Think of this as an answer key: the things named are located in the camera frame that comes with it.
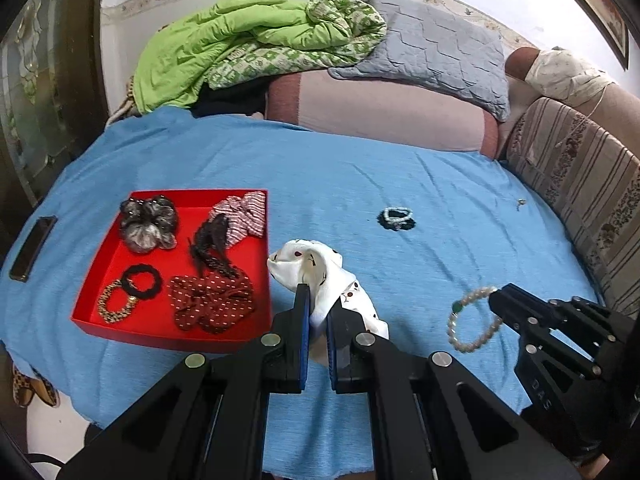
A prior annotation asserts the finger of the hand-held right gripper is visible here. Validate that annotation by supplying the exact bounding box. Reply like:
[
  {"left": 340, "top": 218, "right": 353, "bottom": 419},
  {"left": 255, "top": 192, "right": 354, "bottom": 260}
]
[
  {"left": 489, "top": 287, "right": 606, "bottom": 377},
  {"left": 505, "top": 284, "right": 636, "bottom": 341}
]

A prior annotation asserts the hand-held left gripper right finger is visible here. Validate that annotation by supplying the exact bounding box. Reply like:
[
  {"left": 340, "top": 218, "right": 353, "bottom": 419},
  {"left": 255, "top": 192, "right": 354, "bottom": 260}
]
[{"left": 326, "top": 305, "right": 583, "bottom": 480}]

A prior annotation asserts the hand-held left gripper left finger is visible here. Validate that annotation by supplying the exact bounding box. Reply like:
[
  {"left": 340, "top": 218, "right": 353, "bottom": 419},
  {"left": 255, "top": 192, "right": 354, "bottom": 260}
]
[{"left": 60, "top": 283, "right": 312, "bottom": 480}]

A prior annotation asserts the pearl bracelet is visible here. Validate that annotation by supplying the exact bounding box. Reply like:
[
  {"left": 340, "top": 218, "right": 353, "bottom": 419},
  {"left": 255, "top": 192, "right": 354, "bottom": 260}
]
[{"left": 446, "top": 285, "right": 503, "bottom": 353}]

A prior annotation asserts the white cherry print scrunchie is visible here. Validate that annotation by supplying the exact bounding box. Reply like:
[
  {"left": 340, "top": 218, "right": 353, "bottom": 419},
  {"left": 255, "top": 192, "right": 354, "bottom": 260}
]
[{"left": 266, "top": 239, "right": 390, "bottom": 341}]

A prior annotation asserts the red polka dot scrunchie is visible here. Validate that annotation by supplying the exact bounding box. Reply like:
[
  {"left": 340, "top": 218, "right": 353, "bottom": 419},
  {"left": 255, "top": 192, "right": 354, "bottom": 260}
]
[{"left": 167, "top": 269, "right": 256, "bottom": 335}]

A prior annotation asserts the black hair claw clip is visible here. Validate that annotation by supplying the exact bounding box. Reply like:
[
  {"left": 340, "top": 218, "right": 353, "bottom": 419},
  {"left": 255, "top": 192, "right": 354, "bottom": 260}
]
[{"left": 187, "top": 213, "right": 241, "bottom": 281}]

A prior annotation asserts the red plaid scrunchie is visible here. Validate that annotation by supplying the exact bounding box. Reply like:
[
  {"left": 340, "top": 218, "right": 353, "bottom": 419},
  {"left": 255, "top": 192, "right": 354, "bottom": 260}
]
[{"left": 207, "top": 190, "right": 267, "bottom": 248}]

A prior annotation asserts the black sheer scrunchie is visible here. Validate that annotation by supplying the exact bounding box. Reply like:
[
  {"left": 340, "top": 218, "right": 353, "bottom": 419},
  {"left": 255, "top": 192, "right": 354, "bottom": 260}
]
[{"left": 118, "top": 195, "right": 179, "bottom": 254}]

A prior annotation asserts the gold beaded bracelet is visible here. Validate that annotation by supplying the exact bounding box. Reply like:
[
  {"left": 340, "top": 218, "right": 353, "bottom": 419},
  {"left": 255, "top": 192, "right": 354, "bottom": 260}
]
[{"left": 96, "top": 280, "right": 138, "bottom": 324}]

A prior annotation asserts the red tray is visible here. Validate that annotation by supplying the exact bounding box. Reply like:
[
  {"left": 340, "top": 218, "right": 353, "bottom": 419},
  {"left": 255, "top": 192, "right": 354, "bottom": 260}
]
[{"left": 70, "top": 189, "right": 275, "bottom": 353}]

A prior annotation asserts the striped floral sofa cushion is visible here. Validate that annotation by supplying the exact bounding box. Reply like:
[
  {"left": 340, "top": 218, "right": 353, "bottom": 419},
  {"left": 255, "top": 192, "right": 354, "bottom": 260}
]
[{"left": 505, "top": 96, "right": 640, "bottom": 321}]

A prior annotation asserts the blue blanket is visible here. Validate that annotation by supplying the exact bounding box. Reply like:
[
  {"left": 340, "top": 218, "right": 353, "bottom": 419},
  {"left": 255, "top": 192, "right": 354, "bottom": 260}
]
[{"left": 0, "top": 107, "right": 601, "bottom": 478}]

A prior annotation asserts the beige sofa armrest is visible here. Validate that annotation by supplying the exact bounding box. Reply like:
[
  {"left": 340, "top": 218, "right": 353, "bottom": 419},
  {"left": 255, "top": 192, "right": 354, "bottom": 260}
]
[{"left": 502, "top": 46, "right": 640, "bottom": 161}]

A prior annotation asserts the white cloth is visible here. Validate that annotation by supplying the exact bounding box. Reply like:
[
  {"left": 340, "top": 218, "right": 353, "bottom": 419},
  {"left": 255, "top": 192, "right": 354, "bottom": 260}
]
[{"left": 525, "top": 47, "right": 616, "bottom": 102}]

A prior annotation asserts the pink bolster cushion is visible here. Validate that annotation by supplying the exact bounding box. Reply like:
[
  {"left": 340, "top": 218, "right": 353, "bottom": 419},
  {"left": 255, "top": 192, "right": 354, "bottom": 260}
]
[{"left": 265, "top": 67, "right": 501, "bottom": 156}]

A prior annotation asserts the black cloth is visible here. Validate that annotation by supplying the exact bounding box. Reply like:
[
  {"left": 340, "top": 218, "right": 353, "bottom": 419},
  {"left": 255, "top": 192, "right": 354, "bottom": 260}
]
[{"left": 192, "top": 82, "right": 271, "bottom": 120}]

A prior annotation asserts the grey quilted pillow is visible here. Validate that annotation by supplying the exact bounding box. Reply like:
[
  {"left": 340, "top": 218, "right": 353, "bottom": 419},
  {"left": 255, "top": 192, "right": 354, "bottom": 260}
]
[{"left": 327, "top": 0, "right": 512, "bottom": 123}]

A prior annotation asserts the leopard print shoe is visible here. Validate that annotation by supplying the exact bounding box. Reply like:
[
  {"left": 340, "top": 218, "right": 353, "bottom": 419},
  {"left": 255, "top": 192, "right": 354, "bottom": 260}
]
[{"left": 12, "top": 362, "right": 61, "bottom": 408}]

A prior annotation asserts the black phone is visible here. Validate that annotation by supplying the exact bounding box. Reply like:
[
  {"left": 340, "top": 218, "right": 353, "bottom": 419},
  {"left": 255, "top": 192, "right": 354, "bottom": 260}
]
[{"left": 9, "top": 216, "right": 58, "bottom": 282}]

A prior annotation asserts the framed picture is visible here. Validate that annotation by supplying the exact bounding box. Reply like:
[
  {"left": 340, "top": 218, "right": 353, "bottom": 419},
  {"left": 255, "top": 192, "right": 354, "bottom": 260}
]
[{"left": 542, "top": 0, "right": 630, "bottom": 71}]

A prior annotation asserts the green quilt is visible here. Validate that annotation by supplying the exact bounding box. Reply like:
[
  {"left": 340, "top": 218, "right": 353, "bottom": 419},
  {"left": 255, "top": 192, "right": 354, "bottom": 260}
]
[{"left": 131, "top": 0, "right": 388, "bottom": 116}]

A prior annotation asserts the frosted glass door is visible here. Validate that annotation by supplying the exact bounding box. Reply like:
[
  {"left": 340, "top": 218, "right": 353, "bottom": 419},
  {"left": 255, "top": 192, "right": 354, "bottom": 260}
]
[{"left": 0, "top": 0, "right": 108, "bottom": 211}]

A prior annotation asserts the black and white beaded hair tie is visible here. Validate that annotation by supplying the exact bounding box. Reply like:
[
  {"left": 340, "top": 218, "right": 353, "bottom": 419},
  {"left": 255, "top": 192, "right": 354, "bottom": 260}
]
[{"left": 377, "top": 206, "right": 417, "bottom": 231}]

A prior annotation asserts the beige cord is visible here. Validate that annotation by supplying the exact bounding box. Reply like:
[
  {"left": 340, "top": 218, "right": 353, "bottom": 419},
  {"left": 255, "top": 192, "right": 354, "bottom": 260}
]
[{"left": 107, "top": 75, "right": 143, "bottom": 126}]

